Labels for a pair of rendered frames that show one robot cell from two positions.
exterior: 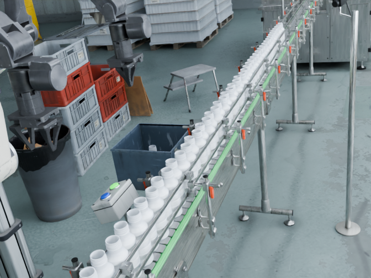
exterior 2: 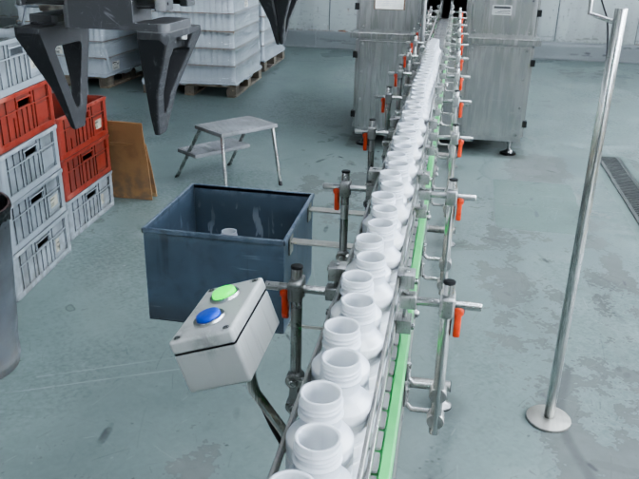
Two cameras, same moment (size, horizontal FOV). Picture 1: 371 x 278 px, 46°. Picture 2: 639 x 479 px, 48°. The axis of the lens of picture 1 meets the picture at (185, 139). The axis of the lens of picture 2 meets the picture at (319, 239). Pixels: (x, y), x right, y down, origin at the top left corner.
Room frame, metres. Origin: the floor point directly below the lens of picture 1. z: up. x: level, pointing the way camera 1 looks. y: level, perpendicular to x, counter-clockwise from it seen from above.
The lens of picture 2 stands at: (0.45, 0.32, 1.52)
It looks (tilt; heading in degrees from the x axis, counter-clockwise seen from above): 23 degrees down; 347
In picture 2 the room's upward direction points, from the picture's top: 1 degrees clockwise
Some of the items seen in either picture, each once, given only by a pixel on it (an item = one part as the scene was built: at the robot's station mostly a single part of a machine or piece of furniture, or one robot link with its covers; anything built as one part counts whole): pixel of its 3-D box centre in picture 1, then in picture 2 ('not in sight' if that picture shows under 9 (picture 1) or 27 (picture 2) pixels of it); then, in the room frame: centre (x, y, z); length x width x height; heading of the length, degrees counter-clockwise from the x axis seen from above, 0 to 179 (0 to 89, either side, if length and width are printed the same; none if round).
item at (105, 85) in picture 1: (94, 82); (50, 124); (4.53, 0.87, 0.55); 0.61 x 0.41 x 0.22; 159
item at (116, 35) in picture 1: (120, 31); not in sight; (1.39, 0.15, 1.57); 0.07 x 0.06 x 0.07; 68
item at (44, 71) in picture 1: (34, 63); not in sight; (0.96, 0.30, 1.60); 0.12 x 0.09 x 0.12; 67
